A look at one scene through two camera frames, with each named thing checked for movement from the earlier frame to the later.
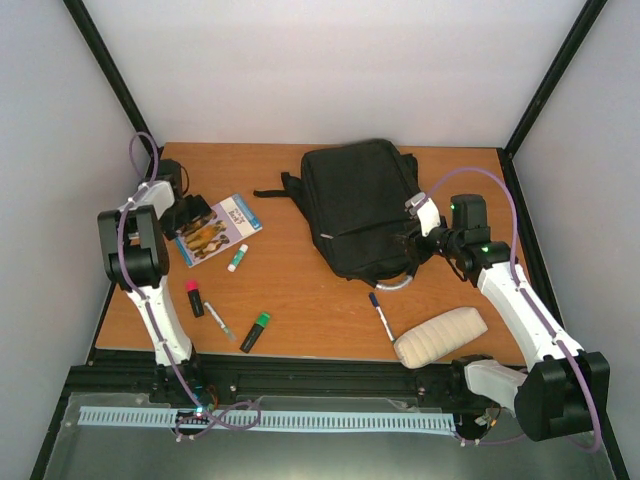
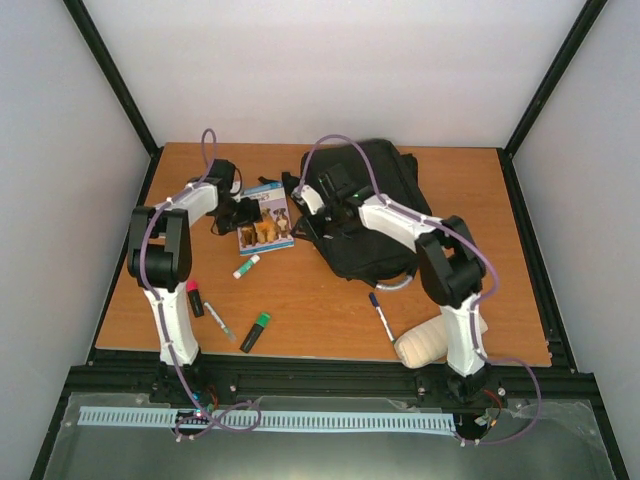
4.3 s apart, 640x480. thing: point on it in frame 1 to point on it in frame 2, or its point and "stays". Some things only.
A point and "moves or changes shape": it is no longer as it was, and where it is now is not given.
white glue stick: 238,257 to 254,259
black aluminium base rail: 215,380 stays
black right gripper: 418,252 to 313,229
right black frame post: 575,38 stays
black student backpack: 357,195 stays
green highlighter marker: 255,332 stays
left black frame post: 110,69 stays
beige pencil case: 418,346 stays
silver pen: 219,321 stays
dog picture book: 234,221 moves or changes shape
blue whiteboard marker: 376,306 stays
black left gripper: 200,210 to 252,214
